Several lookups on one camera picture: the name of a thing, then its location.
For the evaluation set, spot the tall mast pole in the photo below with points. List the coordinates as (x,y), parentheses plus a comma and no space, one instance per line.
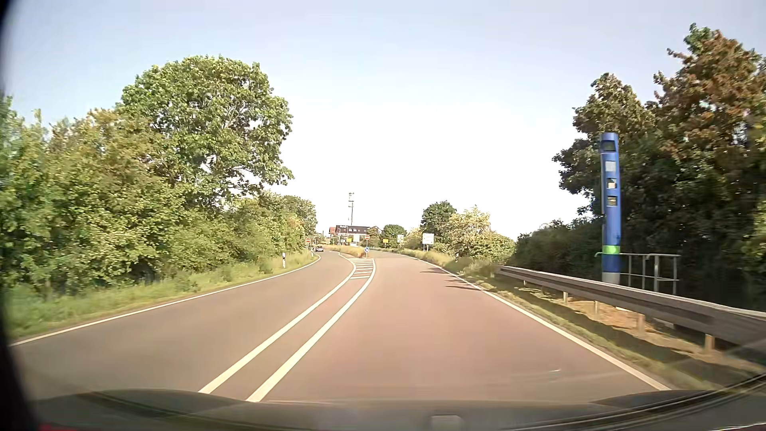
(351,208)

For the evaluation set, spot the dark roofed building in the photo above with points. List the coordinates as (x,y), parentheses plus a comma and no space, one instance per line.
(350,231)

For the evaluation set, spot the grassy traffic island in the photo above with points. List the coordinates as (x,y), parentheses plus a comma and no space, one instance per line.
(350,250)

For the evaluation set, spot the white road sign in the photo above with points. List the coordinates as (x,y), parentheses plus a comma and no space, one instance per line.
(428,239)

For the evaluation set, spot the pale green trees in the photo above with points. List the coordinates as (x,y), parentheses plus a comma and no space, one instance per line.
(461,233)

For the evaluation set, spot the grey asphalt road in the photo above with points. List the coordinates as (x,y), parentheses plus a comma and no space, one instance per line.
(413,335)

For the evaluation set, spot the road markings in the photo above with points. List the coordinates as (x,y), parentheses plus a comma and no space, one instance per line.
(311,342)

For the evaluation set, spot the car's own bonnet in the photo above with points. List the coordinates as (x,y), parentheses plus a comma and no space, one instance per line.
(383,413)

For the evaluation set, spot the row of green trees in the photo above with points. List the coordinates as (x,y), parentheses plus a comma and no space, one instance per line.
(149,179)

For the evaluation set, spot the dry grass verge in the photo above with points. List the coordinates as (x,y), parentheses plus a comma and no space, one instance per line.
(604,335)

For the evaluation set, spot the grass verge with tall grass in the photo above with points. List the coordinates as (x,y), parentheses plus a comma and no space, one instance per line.
(119,296)

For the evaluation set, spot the grey metal railing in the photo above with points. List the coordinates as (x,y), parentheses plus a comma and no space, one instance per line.
(653,269)

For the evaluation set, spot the dark green trees and hedge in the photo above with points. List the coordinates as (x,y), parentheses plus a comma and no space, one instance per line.
(688,179)

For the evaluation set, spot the blue speed camera column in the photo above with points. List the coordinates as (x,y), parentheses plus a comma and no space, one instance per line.
(610,203)

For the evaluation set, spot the grey metal guard rail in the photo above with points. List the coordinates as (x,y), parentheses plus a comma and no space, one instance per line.
(658,304)

